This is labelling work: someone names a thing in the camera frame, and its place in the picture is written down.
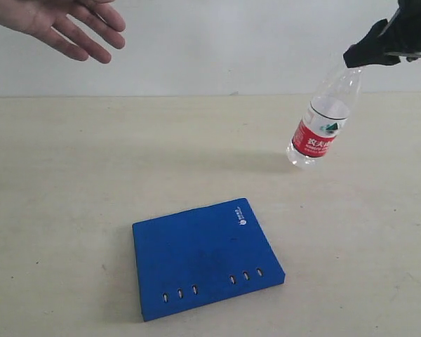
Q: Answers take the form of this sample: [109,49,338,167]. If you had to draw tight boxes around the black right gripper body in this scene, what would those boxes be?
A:
[379,0,421,62]

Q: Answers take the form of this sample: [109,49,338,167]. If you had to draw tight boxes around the clear water bottle red label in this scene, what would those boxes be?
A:
[286,61,363,169]

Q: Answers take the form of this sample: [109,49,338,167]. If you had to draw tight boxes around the blue ring binder notebook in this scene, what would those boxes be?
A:
[132,198,286,322]

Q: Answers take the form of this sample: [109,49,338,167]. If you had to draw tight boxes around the person's open hand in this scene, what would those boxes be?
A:
[0,0,126,64]

